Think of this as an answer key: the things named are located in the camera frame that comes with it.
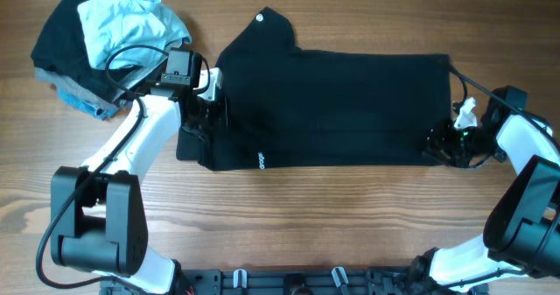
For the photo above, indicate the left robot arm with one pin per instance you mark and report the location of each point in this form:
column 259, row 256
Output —
column 98, row 231

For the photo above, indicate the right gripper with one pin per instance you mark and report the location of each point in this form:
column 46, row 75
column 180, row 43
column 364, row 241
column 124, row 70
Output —
column 437, row 143

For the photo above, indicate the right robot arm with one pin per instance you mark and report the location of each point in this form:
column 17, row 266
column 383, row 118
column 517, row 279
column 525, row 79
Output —
column 517, row 240

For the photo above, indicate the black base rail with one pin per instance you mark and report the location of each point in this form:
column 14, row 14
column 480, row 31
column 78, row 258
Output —
column 373, row 281

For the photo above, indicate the grey folded garment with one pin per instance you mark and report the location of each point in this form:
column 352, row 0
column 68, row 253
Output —
column 127, row 77

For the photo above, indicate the light blue crumpled garment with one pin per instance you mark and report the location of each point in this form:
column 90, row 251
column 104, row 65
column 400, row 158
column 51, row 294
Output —
column 127, row 33

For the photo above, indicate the blue folded garment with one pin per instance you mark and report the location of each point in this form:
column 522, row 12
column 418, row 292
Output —
column 87, row 107

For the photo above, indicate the black polo shirt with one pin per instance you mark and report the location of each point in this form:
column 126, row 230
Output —
column 287, row 106

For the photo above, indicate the black folded garment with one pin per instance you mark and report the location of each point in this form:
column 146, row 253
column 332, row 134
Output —
column 60, row 48

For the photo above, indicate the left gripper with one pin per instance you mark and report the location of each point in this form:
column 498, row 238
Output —
column 220, row 122

